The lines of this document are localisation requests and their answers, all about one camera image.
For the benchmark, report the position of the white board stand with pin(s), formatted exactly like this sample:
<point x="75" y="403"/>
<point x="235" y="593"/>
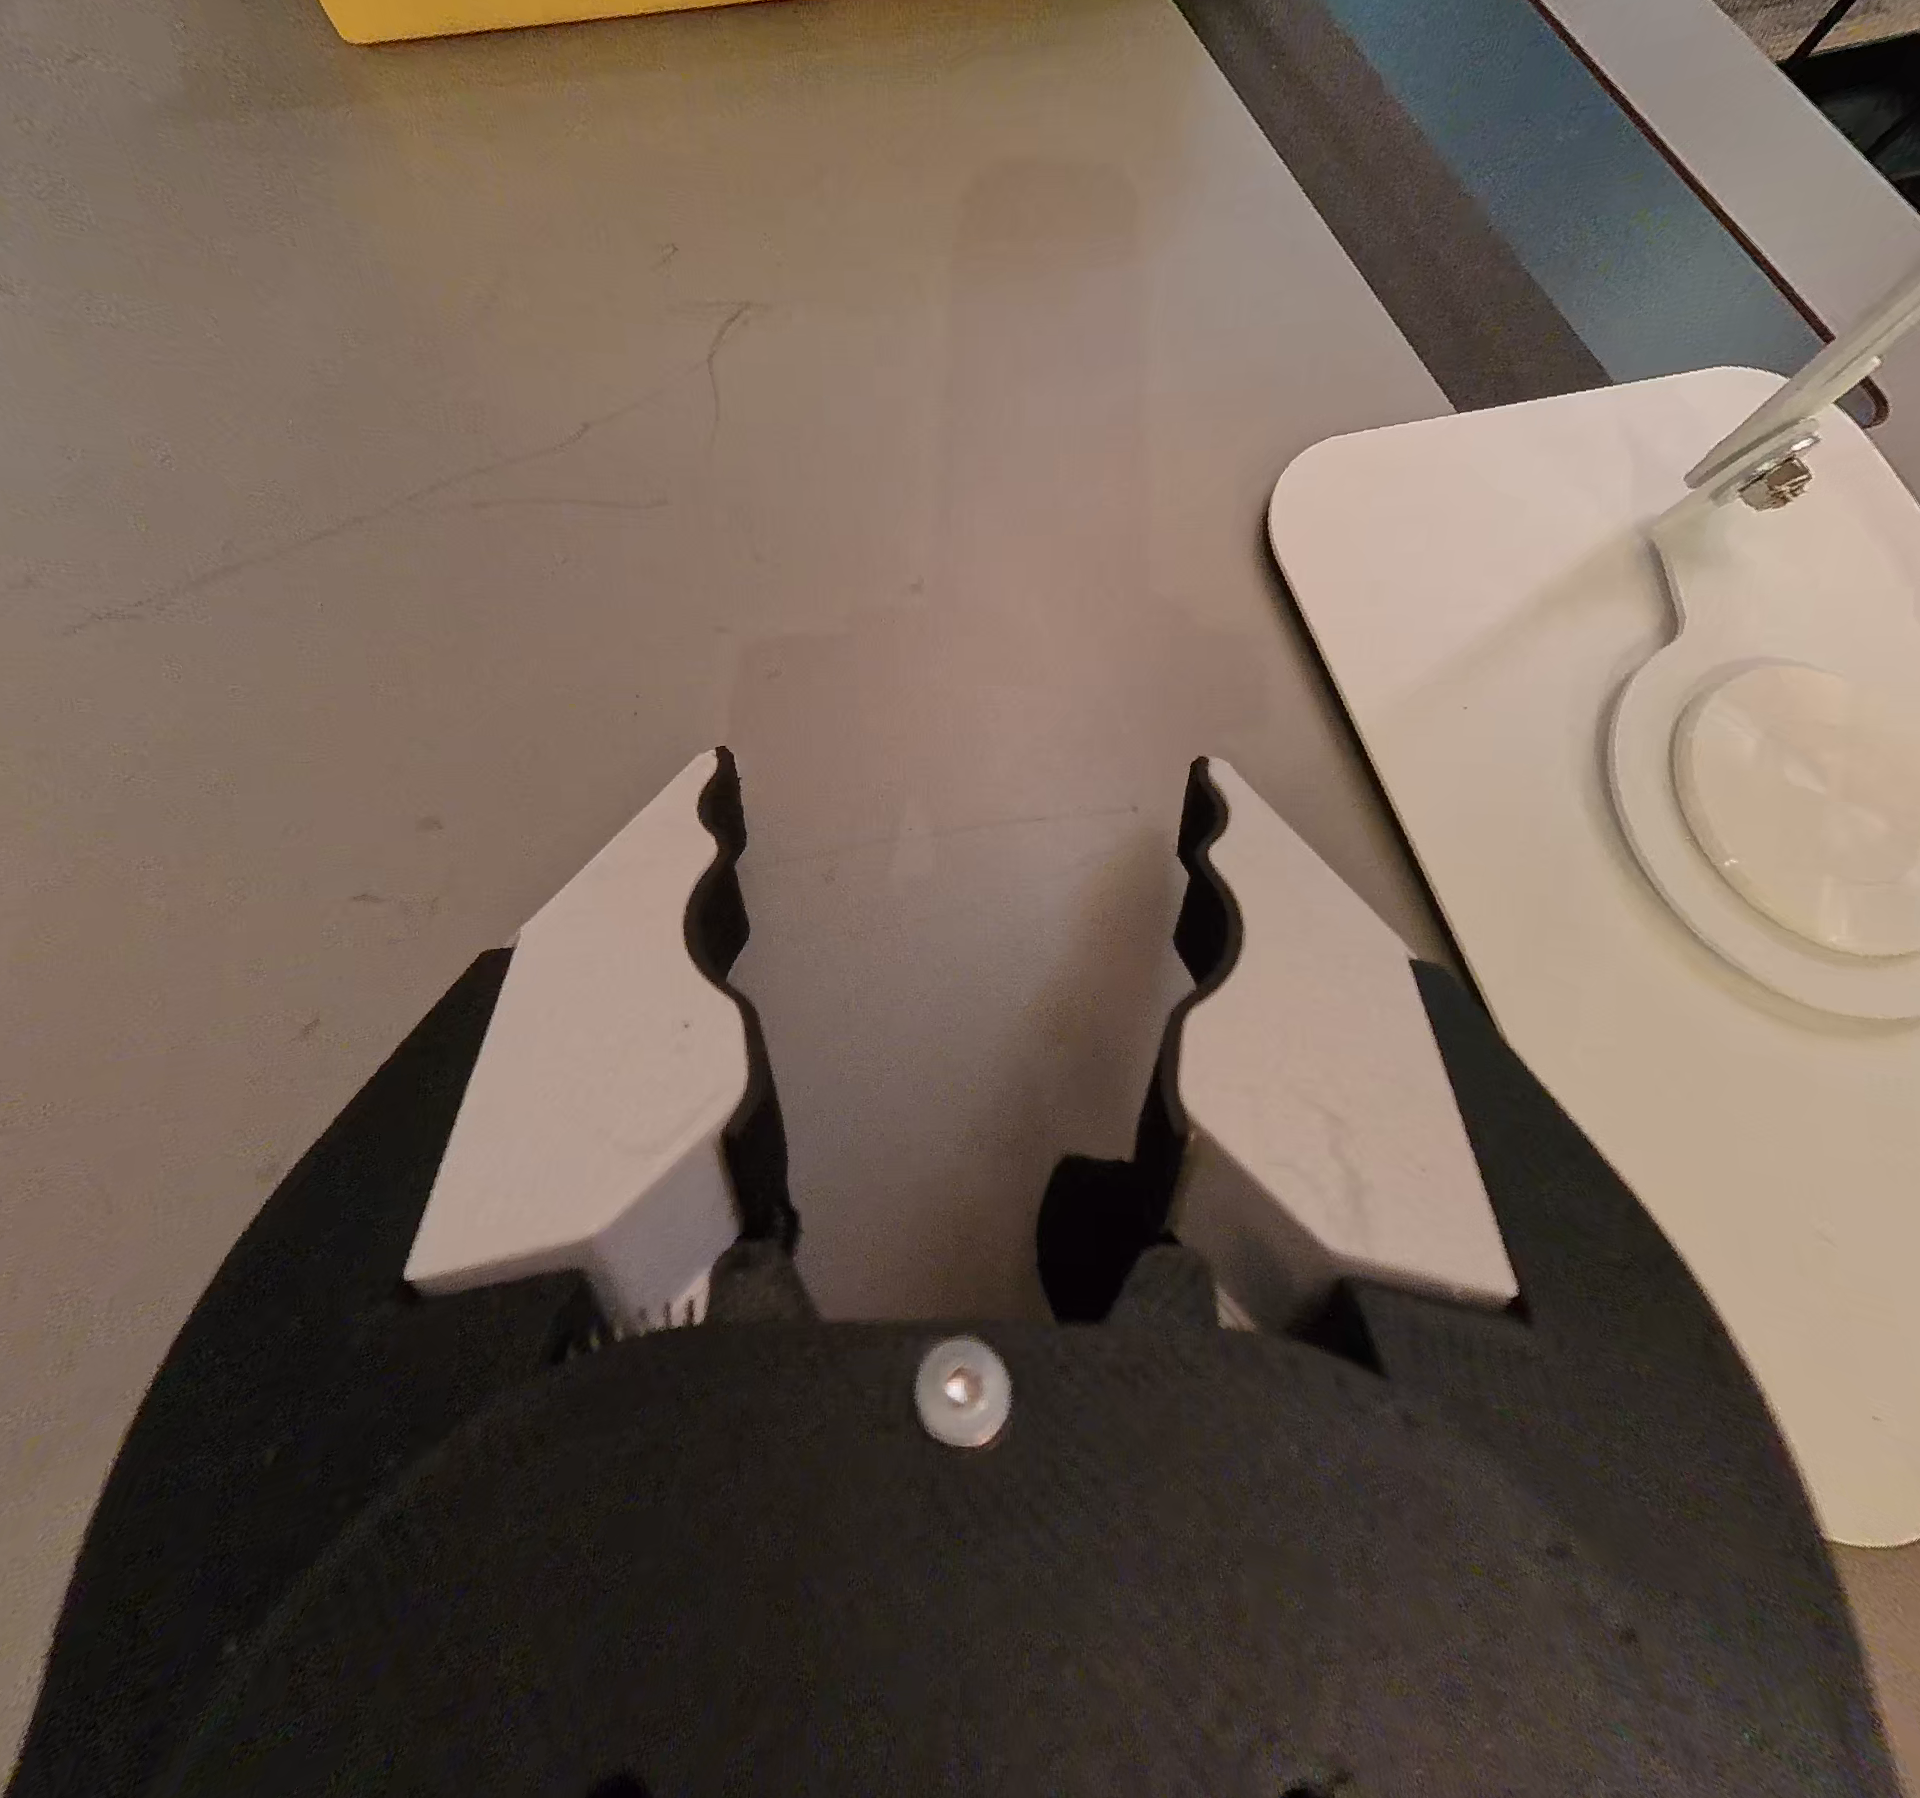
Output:
<point x="1471" y="658"/>

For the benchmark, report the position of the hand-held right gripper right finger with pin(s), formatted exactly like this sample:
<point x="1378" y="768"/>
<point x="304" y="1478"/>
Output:
<point x="1321" y="1108"/>

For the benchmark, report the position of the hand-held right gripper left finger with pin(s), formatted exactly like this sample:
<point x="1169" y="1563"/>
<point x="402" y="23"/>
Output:
<point x="585" y="1078"/>

